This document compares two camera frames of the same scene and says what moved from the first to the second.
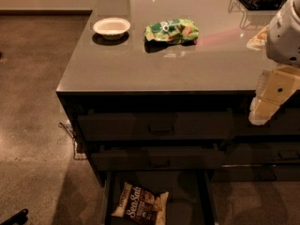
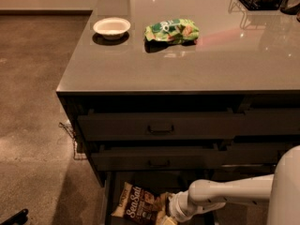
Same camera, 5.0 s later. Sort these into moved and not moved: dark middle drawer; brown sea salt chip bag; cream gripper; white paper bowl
Moved: cream gripper
Not moved: dark middle drawer; white paper bowl; brown sea salt chip bag
